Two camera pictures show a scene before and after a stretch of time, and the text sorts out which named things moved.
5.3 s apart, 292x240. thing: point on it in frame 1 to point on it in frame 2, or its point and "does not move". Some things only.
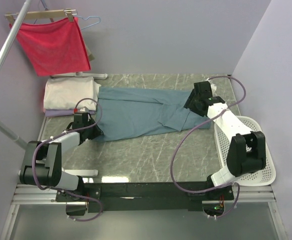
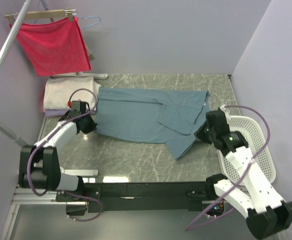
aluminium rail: [36, 193] does not move
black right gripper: [189, 104] to [199, 133]
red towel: [55, 47] does not move
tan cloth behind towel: [90, 55] does not move
